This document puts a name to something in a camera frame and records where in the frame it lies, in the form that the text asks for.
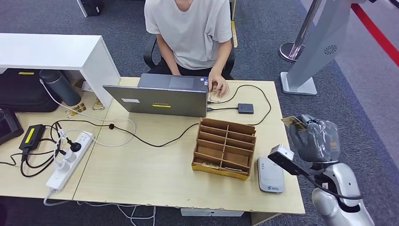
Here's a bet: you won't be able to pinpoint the black office chair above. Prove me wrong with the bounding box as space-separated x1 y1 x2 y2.
143 33 235 80

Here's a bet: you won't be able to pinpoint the dark grey bottle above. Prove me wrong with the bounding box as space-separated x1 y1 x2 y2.
39 69 82 107

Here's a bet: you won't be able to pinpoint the grey kiosk stand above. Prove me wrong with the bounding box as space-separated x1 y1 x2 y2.
279 0 368 96

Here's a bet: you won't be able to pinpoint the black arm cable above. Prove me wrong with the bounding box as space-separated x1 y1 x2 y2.
303 174 364 201

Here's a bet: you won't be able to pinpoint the white power strip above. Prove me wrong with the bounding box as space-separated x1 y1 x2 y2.
46 131 94 192

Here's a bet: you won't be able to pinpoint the person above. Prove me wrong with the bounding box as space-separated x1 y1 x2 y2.
144 0 234 97

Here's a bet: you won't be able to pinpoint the stack of key cards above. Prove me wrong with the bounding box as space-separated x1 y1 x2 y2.
208 89 223 104

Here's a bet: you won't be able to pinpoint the black bag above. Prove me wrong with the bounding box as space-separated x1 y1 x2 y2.
0 68 62 113

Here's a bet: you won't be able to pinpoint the black adapter cable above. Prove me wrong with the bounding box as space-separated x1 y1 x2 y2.
0 124 67 178

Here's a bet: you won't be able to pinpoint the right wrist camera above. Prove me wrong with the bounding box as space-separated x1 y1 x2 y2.
267 144 315 177

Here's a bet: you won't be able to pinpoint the white plug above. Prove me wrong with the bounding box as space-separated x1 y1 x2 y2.
63 149 78 163
55 161 71 174

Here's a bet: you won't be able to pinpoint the black plug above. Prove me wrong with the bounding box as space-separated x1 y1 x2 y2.
66 138 83 153

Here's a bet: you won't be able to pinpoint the black computer tower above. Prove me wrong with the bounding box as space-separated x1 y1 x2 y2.
76 0 105 18

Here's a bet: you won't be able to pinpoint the loose yellow key card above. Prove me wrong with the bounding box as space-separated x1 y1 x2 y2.
65 103 87 119
92 98 106 111

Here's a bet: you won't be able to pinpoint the chrome stanchion post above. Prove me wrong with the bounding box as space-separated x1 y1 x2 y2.
279 0 323 64

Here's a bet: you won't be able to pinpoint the black power adapter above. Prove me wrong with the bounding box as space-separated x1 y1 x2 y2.
18 123 47 152

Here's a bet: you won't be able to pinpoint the white desk shelf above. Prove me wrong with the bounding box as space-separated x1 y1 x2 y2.
0 32 121 108

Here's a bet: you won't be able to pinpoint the person's left hand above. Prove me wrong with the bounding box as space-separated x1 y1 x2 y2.
208 72 230 97

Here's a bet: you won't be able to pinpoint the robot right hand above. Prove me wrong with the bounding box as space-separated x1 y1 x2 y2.
288 114 341 163

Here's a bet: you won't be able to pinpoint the small black card reader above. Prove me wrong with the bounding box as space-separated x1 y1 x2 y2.
238 103 255 114

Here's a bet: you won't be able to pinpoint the white cable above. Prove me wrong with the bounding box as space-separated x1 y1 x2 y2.
40 78 136 148

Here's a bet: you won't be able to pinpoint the grey laptop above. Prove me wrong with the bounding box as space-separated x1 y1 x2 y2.
102 73 209 118

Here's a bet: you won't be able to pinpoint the white cables under desk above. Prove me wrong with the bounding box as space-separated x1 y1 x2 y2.
43 188 157 226

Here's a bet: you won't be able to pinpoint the white card reader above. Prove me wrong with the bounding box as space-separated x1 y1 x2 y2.
256 156 285 194

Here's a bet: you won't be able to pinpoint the black laptop power cable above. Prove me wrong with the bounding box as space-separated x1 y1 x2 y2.
50 84 272 148

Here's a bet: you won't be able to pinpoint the wooden card organizer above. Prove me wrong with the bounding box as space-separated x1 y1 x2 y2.
191 117 257 181

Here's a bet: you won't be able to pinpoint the person's ID card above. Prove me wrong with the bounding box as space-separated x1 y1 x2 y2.
281 116 308 130

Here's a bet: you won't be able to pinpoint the black flat device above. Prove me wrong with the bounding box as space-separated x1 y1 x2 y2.
0 107 24 146

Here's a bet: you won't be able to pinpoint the black reader USB cable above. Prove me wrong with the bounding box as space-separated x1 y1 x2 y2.
207 106 239 112

